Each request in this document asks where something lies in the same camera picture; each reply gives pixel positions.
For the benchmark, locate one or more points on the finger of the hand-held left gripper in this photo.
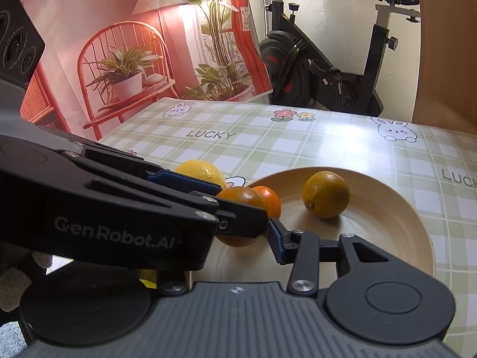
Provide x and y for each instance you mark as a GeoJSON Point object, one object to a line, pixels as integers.
{"type": "Point", "coordinates": [179, 179]}
{"type": "Point", "coordinates": [242, 223]}

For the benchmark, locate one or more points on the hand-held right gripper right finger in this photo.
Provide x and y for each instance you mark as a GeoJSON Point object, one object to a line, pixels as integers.
{"type": "Point", "coordinates": [275, 242]}

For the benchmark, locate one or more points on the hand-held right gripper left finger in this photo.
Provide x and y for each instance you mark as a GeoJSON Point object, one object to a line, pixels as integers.
{"type": "Point", "coordinates": [167, 279]}

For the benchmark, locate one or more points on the small bright orange tangerine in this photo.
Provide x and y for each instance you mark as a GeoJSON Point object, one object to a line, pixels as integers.
{"type": "Point", "coordinates": [272, 199]}

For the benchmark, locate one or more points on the greenish orange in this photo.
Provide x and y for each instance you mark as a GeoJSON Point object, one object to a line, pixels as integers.
{"type": "Point", "coordinates": [326, 194]}

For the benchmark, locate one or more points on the beige round plate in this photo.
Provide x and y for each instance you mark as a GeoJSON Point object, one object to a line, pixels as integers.
{"type": "Point", "coordinates": [372, 223]}

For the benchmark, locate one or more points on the person's left hand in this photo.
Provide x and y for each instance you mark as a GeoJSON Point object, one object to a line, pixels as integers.
{"type": "Point", "coordinates": [15, 287]}

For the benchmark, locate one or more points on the green checked tablecloth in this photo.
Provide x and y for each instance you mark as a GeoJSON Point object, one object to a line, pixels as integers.
{"type": "Point", "coordinates": [316, 141]}

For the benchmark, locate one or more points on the black exercise bike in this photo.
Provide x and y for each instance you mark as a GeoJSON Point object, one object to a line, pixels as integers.
{"type": "Point", "coordinates": [305, 63]}

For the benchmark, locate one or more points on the wooden cabinet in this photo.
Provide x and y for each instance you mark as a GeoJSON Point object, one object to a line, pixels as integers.
{"type": "Point", "coordinates": [447, 44]}

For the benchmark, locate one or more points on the pink room wall poster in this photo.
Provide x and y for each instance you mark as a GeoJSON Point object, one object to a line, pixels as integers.
{"type": "Point", "coordinates": [93, 26]}

